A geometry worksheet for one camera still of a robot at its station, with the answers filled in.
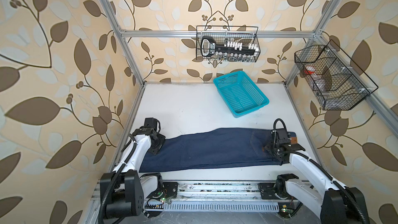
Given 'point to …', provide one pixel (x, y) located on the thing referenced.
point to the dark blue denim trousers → (211, 149)
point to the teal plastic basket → (242, 96)
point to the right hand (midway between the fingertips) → (269, 149)
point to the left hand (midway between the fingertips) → (163, 142)
